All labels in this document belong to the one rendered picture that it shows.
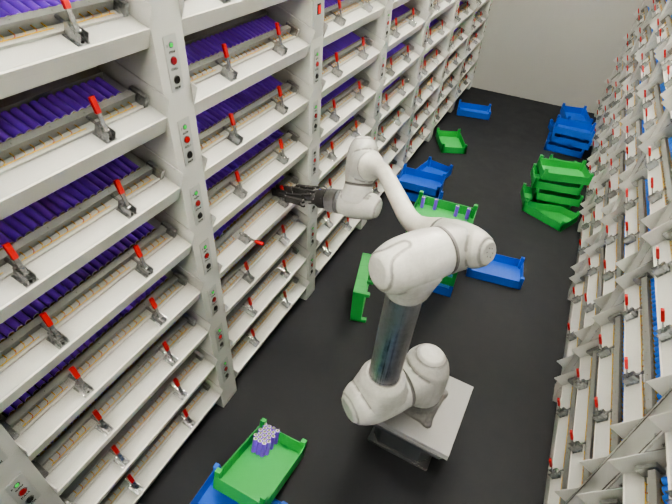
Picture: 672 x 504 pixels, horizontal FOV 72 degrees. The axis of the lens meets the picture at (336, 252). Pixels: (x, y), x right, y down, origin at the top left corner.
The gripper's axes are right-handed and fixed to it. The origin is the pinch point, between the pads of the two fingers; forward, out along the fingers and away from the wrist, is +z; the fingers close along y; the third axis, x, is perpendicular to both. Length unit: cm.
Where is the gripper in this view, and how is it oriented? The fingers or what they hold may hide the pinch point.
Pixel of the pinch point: (281, 191)
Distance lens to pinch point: 183.7
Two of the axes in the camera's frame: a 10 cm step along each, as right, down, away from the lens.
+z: -8.9, -2.1, 4.0
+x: -0.8, -8.0, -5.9
